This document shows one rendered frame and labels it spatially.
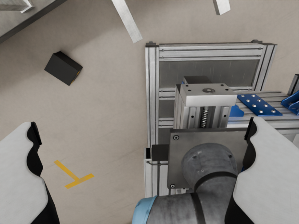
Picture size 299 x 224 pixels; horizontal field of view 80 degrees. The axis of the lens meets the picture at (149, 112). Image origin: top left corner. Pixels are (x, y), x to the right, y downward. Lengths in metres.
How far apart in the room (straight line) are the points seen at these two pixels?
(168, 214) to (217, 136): 0.23
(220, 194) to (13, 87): 1.74
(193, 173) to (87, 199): 2.16
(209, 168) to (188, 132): 0.10
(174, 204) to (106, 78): 1.26
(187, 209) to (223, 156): 0.17
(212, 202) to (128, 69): 1.23
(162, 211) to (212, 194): 0.11
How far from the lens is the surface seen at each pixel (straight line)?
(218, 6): 0.60
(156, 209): 0.41
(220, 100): 0.51
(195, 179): 0.49
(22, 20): 0.84
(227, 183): 0.46
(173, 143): 0.50
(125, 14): 0.57
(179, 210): 0.41
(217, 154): 0.50
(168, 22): 1.43
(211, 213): 0.41
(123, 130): 1.75
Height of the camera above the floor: 1.42
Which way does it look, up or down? 61 degrees down
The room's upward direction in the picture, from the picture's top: 178 degrees clockwise
